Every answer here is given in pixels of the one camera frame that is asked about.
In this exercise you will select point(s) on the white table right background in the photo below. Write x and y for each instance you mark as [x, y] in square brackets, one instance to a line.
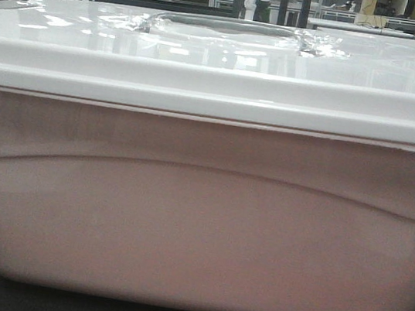
[349, 27]

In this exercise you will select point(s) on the cardboard box background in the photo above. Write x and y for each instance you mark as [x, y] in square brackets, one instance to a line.
[367, 17]

